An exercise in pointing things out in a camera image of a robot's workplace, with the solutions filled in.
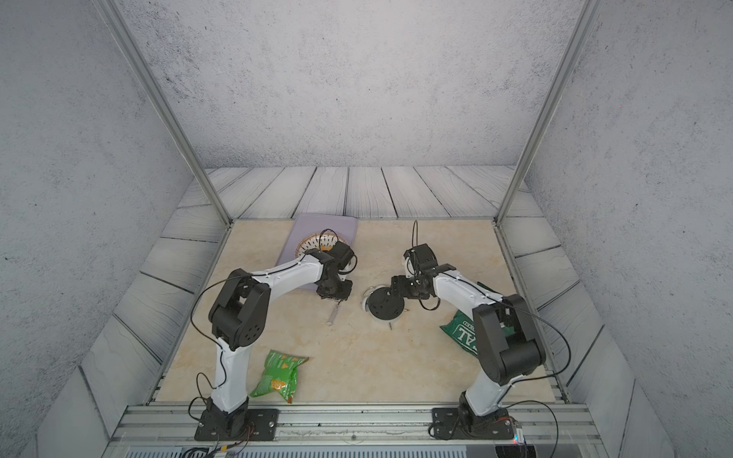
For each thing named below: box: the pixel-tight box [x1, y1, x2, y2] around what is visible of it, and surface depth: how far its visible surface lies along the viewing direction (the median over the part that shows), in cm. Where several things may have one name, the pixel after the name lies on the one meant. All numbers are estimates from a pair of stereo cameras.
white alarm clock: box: [360, 284, 406, 323], surface depth 93 cm
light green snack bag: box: [249, 349, 310, 404], surface depth 79 cm
